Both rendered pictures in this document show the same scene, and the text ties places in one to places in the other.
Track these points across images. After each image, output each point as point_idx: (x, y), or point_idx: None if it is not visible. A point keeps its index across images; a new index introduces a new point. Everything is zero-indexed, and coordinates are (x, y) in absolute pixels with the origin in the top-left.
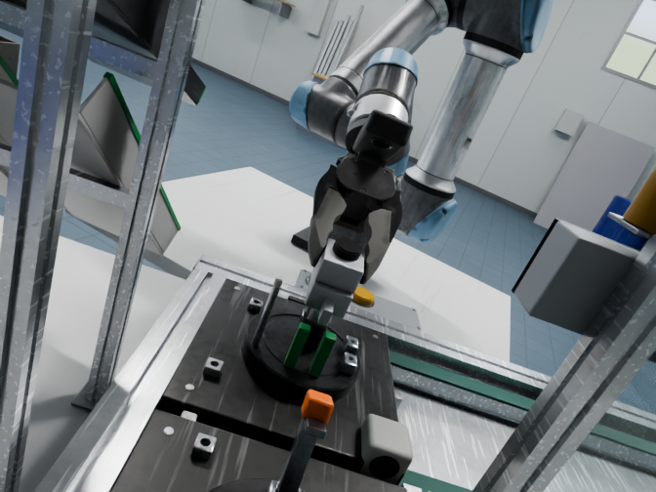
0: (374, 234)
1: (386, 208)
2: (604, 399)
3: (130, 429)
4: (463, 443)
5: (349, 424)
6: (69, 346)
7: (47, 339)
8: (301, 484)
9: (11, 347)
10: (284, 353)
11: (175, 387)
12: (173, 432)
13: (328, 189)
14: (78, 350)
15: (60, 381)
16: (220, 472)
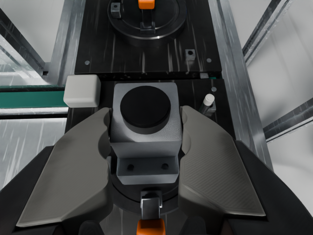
0: (92, 143)
1: (36, 229)
2: None
3: (225, 64)
4: None
5: (107, 104)
6: (295, 175)
7: (309, 174)
8: (137, 56)
9: None
10: None
11: (221, 86)
12: (206, 60)
13: (261, 206)
14: (288, 174)
15: (275, 145)
16: (177, 50)
